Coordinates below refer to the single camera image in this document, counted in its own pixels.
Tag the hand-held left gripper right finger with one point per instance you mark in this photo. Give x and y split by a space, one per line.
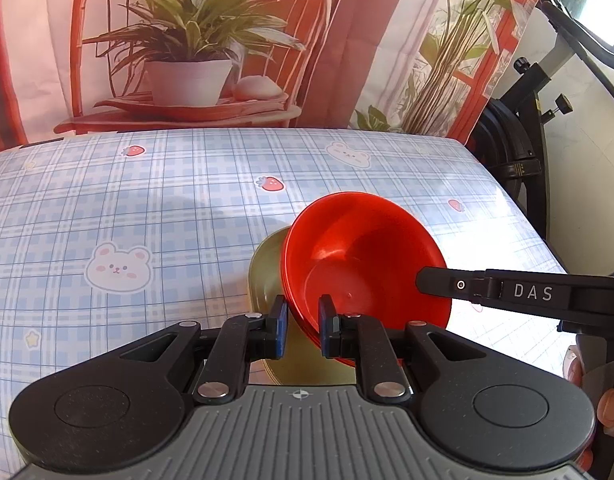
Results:
326 330

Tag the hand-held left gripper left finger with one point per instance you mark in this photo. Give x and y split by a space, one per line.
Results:
282 327

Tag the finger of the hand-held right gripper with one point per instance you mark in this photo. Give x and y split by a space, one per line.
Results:
437 280

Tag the olive green plate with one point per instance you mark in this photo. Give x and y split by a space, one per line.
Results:
267 270

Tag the red bowl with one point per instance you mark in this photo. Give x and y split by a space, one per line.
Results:
357 245

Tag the person's right hand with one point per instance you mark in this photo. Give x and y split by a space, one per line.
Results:
612 407

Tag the black exercise bike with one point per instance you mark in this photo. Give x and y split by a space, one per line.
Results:
512 160

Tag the blue plaid tablecloth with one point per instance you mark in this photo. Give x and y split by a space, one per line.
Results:
137 210

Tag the printed wall backdrop cloth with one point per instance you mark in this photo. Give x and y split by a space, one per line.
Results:
212 45

